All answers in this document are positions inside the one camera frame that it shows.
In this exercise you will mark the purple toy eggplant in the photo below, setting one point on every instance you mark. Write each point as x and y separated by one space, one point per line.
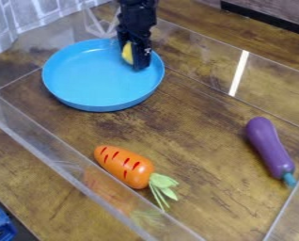
264 137

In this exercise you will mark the round blue tray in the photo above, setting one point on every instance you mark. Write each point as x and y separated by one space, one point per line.
89 77

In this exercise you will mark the clear acrylic enclosure wall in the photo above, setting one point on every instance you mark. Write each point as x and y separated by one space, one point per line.
187 128

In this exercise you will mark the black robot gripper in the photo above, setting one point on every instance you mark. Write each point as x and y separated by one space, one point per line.
137 18

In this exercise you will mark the white curtain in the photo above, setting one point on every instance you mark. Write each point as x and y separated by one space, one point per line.
25 15

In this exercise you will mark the black baseboard strip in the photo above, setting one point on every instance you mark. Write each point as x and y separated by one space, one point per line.
260 16

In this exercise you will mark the orange toy carrot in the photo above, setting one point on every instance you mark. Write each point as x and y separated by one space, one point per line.
135 171

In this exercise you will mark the blue box corner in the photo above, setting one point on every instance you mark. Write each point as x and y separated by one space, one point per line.
7 228

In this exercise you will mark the yellow toy lemon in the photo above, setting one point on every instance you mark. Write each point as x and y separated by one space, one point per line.
127 53

